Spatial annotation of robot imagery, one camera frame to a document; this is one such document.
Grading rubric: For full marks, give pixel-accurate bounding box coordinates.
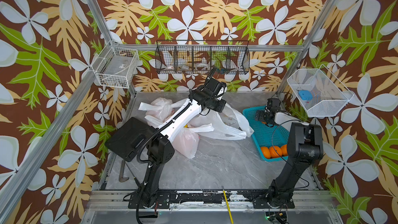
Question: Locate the teal plastic basket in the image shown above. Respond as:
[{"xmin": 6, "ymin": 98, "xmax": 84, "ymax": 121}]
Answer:
[{"xmin": 242, "ymin": 106, "xmax": 289, "ymax": 162}]

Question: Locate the printed white plastic bag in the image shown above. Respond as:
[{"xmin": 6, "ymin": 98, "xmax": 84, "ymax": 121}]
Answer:
[{"xmin": 138, "ymin": 97, "xmax": 185, "ymax": 121}]

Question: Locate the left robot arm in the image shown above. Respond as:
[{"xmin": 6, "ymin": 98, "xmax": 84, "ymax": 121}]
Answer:
[{"xmin": 129, "ymin": 68, "xmax": 227, "ymax": 212}]

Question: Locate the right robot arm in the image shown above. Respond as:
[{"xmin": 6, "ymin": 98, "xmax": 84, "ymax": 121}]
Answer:
[{"xmin": 255, "ymin": 97, "xmax": 324, "ymax": 208}]

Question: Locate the blue object in basket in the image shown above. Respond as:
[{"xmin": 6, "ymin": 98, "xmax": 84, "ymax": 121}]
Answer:
[{"xmin": 298, "ymin": 90, "xmax": 313, "ymax": 101}]

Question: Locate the black box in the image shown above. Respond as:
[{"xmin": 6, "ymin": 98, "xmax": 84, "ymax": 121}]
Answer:
[{"xmin": 105, "ymin": 117, "xmax": 155, "ymax": 162}]

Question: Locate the yellow stick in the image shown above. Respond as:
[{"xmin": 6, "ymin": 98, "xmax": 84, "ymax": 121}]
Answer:
[{"xmin": 222, "ymin": 186, "xmax": 234, "ymax": 224}]

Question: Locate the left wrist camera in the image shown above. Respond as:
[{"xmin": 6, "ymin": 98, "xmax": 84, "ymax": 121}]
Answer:
[{"xmin": 217, "ymin": 85, "xmax": 227, "ymax": 98}]

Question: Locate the white wire basket right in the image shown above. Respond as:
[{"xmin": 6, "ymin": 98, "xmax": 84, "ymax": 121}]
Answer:
[{"xmin": 287, "ymin": 65, "xmax": 354, "ymax": 118}]

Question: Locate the white wire basket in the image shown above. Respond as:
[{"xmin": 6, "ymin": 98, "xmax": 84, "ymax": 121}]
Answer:
[
  {"xmin": 287, "ymin": 65, "xmax": 354, "ymax": 118},
  {"xmin": 91, "ymin": 41, "xmax": 140, "ymax": 89}
]

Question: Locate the black wire basket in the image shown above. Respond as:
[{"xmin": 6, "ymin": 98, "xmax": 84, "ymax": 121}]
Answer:
[{"xmin": 154, "ymin": 39, "xmax": 250, "ymax": 75}]

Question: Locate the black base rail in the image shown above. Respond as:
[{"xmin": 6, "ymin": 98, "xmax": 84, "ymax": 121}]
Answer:
[{"xmin": 127, "ymin": 189, "xmax": 296, "ymax": 209}]

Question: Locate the white wire basket left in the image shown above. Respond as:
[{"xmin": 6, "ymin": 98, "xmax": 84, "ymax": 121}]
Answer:
[{"xmin": 91, "ymin": 41, "xmax": 140, "ymax": 89}]

